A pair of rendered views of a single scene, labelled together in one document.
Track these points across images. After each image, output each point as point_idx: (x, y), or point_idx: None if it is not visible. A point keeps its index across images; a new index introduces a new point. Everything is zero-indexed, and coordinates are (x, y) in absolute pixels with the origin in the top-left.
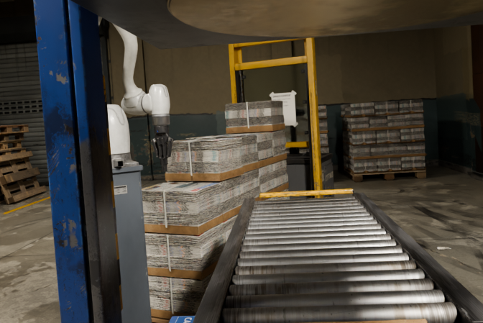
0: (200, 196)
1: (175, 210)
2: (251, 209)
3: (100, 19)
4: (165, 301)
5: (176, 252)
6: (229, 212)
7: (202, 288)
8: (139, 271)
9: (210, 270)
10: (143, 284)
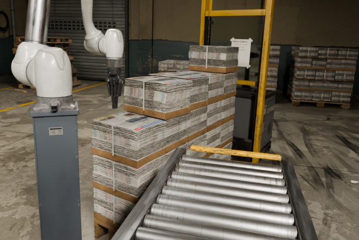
0: (142, 134)
1: (121, 142)
2: (171, 170)
3: None
4: (109, 211)
5: (119, 177)
6: (172, 145)
7: None
8: (71, 202)
9: None
10: (75, 213)
